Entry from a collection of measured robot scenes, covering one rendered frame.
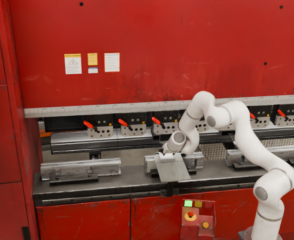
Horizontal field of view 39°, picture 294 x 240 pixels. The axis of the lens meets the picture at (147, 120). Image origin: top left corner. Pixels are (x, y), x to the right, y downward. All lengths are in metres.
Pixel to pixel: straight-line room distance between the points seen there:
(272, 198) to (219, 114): 0.44
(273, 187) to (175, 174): 0.81
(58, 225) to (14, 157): 0.66
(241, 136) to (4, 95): 1.16
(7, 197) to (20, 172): 0.19
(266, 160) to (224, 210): 1.04
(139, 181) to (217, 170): 0.53
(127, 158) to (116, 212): 1.65
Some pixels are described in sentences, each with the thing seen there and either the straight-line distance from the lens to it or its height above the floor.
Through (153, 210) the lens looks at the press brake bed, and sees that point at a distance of 2.76.
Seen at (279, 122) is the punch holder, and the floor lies 1.21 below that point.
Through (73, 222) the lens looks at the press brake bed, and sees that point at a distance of 2.76.
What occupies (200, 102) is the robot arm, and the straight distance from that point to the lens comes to 2.03.
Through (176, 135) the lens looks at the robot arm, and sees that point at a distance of 2.27.
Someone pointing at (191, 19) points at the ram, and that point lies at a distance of 2.27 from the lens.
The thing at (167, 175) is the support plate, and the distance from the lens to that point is 2.49.
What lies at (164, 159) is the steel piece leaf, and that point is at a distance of 2.58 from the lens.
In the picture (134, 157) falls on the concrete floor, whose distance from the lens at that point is 4.33.
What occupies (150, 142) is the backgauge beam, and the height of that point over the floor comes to 0.93.
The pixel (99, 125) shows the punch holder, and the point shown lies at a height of 1.26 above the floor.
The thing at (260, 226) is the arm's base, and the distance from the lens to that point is 2.07.
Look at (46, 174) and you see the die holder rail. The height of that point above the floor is 0.93.
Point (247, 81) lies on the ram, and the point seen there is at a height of 1.51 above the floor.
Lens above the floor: 2.53
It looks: 30 degrees down
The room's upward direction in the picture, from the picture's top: 2 degrees clockwise
